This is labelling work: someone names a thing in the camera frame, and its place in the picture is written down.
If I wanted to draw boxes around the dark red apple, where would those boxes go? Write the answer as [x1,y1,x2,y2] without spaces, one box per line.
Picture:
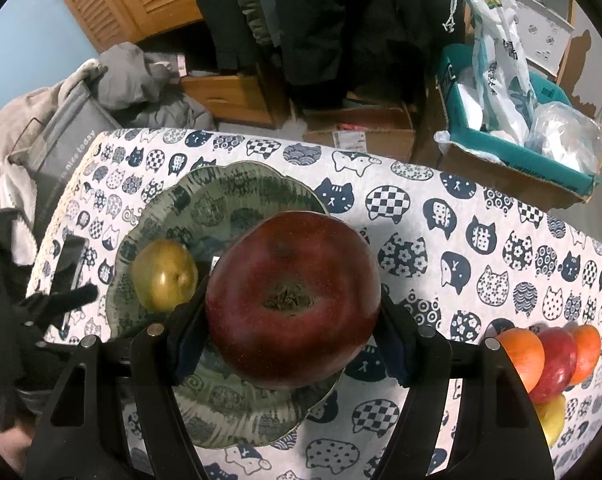
[205,211,382,391]

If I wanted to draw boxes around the teal cardboard box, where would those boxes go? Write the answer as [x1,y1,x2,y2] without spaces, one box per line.
[433,45,602,196]

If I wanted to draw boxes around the yellow apple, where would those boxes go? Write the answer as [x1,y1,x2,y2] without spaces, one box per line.
[534,394,567,448]

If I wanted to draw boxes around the beige cloth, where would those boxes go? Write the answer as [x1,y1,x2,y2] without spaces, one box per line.
[0,60,106,266]

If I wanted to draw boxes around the grey storage bag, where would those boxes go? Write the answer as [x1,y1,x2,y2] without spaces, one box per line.
[11,80,126,241]

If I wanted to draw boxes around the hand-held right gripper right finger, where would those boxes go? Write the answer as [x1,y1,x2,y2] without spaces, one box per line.
[376,295,554,480]

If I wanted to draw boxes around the green-brown pear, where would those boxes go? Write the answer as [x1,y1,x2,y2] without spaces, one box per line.
[132,239,199,313]

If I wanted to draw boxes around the brown cardboard box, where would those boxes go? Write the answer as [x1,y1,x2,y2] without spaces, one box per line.
[433,130,596,209]

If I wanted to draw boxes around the grey clothes pile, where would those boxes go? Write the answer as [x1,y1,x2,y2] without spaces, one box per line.
[96,42,217,131]

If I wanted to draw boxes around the orange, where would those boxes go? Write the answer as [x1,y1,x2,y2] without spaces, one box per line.
[496,329,546,393]
[568,324,602,387]

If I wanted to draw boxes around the white printed cardboard box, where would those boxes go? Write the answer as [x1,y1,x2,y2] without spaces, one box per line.
[511,0,578,81]

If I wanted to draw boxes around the bright red apple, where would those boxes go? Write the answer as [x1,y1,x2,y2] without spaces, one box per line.
[531,327,578,406]

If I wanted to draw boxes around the glass bowl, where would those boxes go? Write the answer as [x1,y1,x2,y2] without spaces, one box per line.
[106,161,344,450]

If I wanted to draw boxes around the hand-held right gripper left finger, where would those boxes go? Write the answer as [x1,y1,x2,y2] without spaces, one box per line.
[28,287,217,480]

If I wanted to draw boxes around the dark hanging clothes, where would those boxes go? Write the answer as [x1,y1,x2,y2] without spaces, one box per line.
[196,0,462,111]

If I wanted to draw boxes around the clear plastic bag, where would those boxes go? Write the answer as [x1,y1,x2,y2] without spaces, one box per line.
[526,102,602,173]

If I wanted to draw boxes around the flat cardboard box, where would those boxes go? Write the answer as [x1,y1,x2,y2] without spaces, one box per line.
[301,100,417,161]

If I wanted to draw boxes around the cat print tablecloth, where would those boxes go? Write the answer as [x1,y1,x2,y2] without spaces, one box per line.
[26,127,602,480]

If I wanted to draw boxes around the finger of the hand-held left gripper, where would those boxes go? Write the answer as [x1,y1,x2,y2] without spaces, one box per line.
[18,284,99,328]

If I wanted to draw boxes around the white printed plastic bag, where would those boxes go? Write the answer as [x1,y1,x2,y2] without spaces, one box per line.
[454,0,537,143]

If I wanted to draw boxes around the wooden drawer box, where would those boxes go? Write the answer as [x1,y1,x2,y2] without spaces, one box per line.
[181,72,287,128]

